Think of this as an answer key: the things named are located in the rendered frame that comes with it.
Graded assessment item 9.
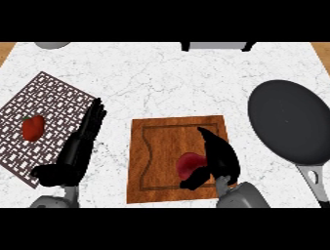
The grey round object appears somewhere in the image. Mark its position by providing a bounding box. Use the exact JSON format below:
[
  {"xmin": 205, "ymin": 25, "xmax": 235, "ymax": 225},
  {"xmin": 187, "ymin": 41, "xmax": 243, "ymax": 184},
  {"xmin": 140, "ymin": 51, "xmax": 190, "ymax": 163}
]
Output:
[{"xmin": 33, "ymin": 42, "xmax": 73, "ymax": 51}]

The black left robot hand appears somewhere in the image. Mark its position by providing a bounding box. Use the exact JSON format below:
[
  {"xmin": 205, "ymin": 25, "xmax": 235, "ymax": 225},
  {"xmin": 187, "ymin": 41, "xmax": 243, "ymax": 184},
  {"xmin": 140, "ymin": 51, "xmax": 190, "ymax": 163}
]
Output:
[{"xmin": 30, "ymin": 97, "xmax": 108, "ymax": 188}]

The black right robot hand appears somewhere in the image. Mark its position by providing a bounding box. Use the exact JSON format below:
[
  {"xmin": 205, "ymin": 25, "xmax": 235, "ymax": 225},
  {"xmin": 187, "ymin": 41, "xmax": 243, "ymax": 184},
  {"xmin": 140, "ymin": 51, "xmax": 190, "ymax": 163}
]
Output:
[{"xmin": 179, "ymin": 126, "xmax": 243, "ymax": 190}]

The dark grey frying pan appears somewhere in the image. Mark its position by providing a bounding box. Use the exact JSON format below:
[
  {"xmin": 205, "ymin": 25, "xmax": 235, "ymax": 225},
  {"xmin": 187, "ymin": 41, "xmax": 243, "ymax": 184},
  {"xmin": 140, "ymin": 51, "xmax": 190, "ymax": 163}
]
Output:
[{"xmin": 246, "ymin": 79, "xmax": 330, "ymax": 209}]

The brown patterned placemat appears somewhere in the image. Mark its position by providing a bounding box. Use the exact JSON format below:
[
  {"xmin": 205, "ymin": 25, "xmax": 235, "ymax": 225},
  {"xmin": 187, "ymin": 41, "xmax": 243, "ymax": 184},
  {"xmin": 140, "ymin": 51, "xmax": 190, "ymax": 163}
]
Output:
[{"xmin": 0, "ymin": 70, "xmax": 99, "ymax": 189}]

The red pear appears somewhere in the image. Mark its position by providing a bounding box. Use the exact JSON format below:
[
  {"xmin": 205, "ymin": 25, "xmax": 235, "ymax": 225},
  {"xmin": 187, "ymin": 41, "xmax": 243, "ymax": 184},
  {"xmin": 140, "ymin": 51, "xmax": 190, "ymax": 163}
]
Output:
[{"xmin": 176, "ymin": 152, "xmax": 211, "ymax": 181}]

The red bell pepper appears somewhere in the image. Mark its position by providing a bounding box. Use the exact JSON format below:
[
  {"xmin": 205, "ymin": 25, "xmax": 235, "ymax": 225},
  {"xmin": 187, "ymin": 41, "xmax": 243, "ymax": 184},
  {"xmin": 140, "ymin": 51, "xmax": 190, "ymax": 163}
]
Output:
[{"xmin": 22, "ymin": 114, "xmax": 47, "ymax": 143}]

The brown wooden cutting board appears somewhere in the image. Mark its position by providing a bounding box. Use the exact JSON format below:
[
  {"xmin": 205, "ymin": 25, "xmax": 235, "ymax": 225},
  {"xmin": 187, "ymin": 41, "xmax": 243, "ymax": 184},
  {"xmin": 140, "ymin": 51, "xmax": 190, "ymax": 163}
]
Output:
[{"xmin": 126, "ymin": 114, "xmax": 239, "ymax": 205}]

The grey appliance with black legs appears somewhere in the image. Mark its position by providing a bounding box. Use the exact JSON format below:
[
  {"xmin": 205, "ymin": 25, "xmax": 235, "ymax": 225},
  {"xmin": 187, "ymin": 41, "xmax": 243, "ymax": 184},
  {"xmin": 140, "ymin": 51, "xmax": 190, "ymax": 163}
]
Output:
[{"xmin": 180, "ymin": 42, "xmax": 258, "ymax": 53}]

